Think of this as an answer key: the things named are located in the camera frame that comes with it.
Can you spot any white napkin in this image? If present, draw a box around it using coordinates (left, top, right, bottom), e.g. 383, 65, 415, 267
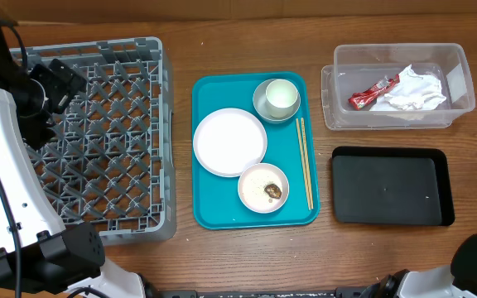
370, 65, 446, 112

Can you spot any white cup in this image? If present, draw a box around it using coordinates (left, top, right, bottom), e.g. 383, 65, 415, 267
265, 79, 299, 118

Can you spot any large white plate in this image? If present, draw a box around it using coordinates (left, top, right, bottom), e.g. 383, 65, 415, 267
193, 108, 267, 177

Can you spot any red snack wrapper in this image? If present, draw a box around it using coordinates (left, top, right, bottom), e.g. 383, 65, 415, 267
348, 74, 400, 110

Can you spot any brown food scrap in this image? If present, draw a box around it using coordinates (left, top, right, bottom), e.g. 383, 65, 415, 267
264, 183, 282, 199

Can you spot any black tray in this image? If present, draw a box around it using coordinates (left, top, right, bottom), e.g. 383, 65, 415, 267
331, 147, 455, 226

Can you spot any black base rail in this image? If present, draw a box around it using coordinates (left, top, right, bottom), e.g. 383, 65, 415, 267
157, 286, 366, 298

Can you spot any grey saucer bowl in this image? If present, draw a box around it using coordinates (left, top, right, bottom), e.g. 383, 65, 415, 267
253, 79, 301, 123

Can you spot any clear plastic bin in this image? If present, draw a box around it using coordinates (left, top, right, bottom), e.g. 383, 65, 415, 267
321, 43, 475, 130

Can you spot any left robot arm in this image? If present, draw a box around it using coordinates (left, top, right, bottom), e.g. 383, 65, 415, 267
0, 22, 156, 297

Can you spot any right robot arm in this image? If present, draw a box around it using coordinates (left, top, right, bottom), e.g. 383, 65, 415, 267
360, 234, 477, 298

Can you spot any grey plastic dish rack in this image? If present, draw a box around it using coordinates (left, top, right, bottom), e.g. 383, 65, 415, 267
27, 37, 176, 245

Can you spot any small white bowl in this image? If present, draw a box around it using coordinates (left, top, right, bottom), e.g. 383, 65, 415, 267
238, 163, 290, 214

